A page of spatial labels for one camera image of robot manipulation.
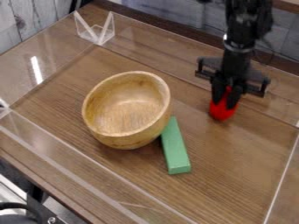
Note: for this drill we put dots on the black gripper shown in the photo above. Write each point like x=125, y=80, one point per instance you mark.
x=234, y=66

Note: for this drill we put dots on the red strawberry toy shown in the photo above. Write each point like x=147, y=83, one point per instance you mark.
x=219, y=112

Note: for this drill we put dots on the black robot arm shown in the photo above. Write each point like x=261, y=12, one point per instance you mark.
x=249, y=24

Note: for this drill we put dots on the green rectangular block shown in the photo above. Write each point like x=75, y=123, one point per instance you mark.
x=174, y=149

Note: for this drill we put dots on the wooden bowl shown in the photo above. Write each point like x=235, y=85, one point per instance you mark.
x=127, y=109

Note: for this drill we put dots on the black metal stand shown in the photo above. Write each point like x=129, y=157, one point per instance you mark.
x=38, y=214

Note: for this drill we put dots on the clear acrylic corner bracket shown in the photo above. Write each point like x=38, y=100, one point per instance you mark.
x=96, y=34

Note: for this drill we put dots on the clear acrylic tray wall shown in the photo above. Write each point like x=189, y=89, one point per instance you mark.
x=91, y=190

